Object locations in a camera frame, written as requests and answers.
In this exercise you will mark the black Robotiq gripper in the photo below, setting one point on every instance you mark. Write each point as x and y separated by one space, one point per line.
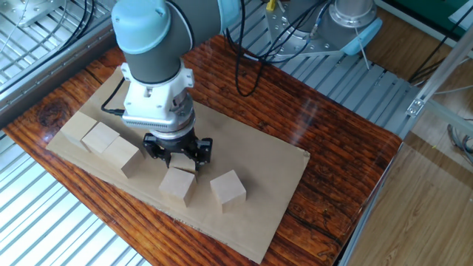
177 145

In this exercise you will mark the light wooden cube block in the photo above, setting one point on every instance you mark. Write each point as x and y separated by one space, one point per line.
99 136
178 186
77 125
123 157
228 190
183 162

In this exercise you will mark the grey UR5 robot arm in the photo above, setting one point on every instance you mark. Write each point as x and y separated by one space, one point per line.
159 37

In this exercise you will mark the silver wrist coupling flange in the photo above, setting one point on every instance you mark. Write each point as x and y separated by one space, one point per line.
184 114

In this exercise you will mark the silver vented wrist box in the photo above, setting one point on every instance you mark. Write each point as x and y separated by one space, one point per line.
151 123

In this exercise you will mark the brown cardboard sheet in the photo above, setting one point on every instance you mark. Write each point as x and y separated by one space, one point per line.
258 177

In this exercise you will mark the glossy dark wooden board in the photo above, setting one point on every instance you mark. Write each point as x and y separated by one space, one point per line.
332 147

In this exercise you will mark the yellow plug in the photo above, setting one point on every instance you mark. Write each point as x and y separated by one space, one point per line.
271 5

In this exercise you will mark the silver perforated plate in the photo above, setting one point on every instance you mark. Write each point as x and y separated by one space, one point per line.
33 9

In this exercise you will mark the white zip tie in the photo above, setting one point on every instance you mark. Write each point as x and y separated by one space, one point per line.
362 48

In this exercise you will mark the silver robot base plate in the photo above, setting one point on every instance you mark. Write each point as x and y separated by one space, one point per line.
284 33

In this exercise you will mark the aluminium frame bar with bracket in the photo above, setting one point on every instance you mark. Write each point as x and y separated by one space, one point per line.
443 66

